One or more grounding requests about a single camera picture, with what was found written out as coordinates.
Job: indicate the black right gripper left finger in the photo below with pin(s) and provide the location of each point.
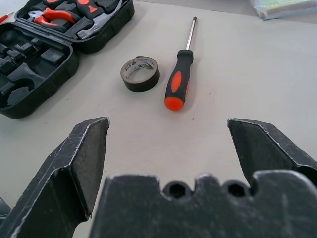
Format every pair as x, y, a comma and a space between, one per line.
62, 178

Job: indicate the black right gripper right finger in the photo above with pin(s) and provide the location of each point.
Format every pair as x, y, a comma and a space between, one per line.
262, 148

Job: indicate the black electrical tape roll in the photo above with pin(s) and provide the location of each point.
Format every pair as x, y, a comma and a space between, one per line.
148, 83

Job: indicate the orange tester pen screwdriver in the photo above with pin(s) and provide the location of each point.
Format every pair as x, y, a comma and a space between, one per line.
3, 17

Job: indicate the black tool case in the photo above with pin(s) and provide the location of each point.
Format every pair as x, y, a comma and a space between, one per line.
71, 62

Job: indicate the pale plastic document pouch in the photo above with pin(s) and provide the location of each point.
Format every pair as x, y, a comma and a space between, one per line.
284, 10

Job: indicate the orange black tape measure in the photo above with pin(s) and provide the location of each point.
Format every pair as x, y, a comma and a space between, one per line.
52, 1

